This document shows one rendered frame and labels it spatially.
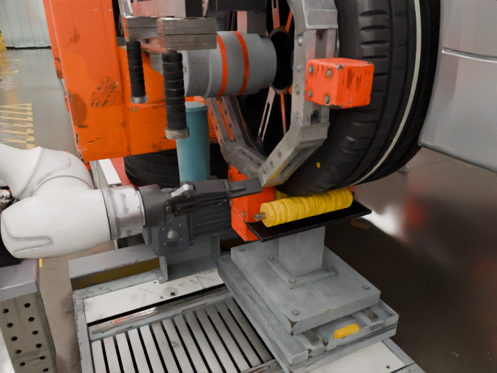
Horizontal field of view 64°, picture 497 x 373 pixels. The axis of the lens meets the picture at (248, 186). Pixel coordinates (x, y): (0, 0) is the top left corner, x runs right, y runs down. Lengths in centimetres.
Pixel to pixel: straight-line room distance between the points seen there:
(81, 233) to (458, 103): 62
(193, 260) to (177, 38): 103
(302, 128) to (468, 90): 27
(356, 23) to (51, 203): 58
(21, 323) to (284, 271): 73
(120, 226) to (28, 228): 13
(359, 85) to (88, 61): 86
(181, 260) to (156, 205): 87
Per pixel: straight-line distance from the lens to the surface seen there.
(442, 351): 145
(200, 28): 71
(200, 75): 85
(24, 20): 1376
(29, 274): 98
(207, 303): 139
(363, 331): 119
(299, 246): 116
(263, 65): 90
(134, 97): 105
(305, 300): 116
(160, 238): 128
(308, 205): 98
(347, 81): 66
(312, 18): 72
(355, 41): 74
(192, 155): 104
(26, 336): 129
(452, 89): 70
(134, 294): 145
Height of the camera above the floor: 96
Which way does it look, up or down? 24 degrees down
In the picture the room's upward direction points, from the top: straight up
